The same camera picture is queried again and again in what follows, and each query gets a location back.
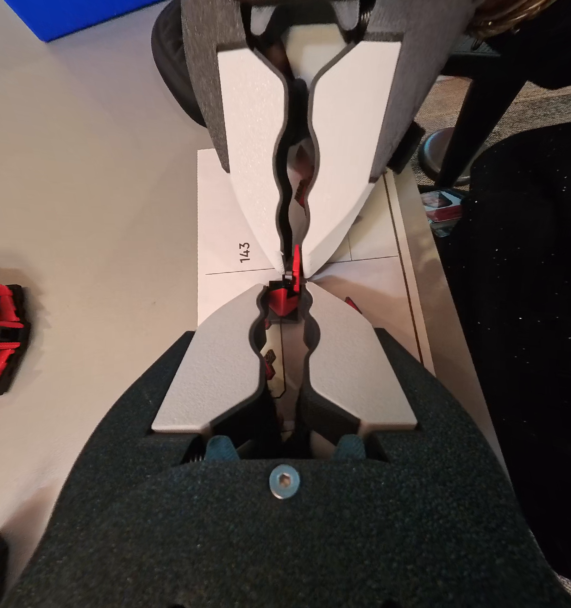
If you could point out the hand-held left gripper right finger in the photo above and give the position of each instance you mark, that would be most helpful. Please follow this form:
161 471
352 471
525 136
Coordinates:
356 375

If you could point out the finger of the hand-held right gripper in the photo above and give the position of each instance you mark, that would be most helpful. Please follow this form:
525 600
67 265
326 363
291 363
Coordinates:
352 133
247 133

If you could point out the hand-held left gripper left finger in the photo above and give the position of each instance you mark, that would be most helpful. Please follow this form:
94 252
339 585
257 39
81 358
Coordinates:
214 370

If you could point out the small red black lego subassembly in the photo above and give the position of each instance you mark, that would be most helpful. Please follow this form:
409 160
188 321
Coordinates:
281 304

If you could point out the lego instruction booklet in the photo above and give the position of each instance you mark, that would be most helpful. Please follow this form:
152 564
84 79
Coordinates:
228 213

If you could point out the red lego sports car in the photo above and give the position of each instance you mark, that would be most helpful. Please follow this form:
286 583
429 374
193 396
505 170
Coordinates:
3 332

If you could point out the person's right hand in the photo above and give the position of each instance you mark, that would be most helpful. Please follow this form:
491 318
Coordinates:
300 159

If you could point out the black egg-crate foam pad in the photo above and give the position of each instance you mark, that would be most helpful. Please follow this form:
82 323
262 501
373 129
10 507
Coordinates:
167 61

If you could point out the round grey chair foot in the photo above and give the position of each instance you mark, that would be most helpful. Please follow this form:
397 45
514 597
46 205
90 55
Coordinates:
432 152

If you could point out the red and blue printed box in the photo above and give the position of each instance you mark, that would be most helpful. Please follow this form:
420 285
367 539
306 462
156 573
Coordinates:
440 204

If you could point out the black mesh office chair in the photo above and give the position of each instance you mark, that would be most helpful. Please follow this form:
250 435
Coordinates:
475 123

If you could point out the blue plastic storage bin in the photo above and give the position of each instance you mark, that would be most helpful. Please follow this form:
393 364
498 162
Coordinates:
76 16

